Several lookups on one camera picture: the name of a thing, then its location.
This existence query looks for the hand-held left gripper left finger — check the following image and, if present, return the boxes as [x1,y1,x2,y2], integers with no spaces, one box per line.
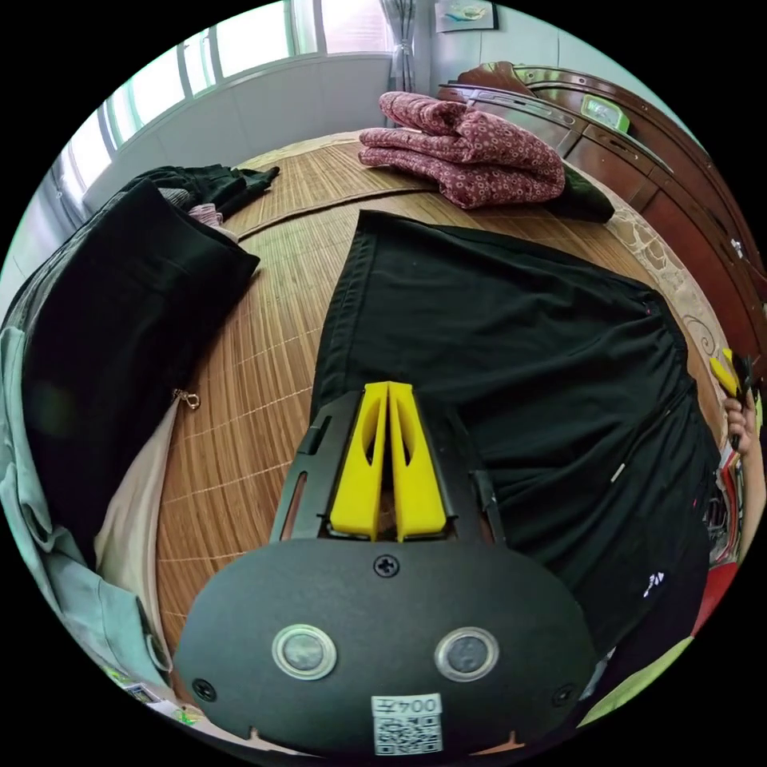
[330,380,391,542]

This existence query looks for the person's right hand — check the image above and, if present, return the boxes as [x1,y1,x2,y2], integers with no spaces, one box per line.
[723,394,760,455]

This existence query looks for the dark green cloth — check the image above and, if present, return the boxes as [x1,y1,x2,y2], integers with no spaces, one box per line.
[548,166,617,226]

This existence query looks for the black pants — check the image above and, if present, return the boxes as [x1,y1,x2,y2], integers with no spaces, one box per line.
[310,209,725,663]

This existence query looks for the grey curtain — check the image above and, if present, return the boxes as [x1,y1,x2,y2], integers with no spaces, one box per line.
[380,0,422,128]

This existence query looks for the brown wooden headboard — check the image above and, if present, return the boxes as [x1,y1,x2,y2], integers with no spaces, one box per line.
[435,61,767,384]

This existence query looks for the pile of clothes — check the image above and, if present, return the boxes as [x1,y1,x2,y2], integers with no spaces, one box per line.
[0,165,283,696]

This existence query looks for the bed with woven mat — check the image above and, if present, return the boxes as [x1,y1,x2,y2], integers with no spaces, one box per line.
[101,127,751,729]

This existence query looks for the red dotted folded quilt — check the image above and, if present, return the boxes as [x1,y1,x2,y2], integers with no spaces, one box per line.
[357,90,568,210]

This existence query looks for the window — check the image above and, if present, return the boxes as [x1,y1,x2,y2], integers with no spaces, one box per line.
[57,0,391,181]

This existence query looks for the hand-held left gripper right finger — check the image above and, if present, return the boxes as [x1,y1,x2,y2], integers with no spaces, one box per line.
[388,380,449,543]

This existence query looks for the green plastic box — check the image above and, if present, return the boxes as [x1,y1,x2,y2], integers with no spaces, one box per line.
[579,94,631,134]

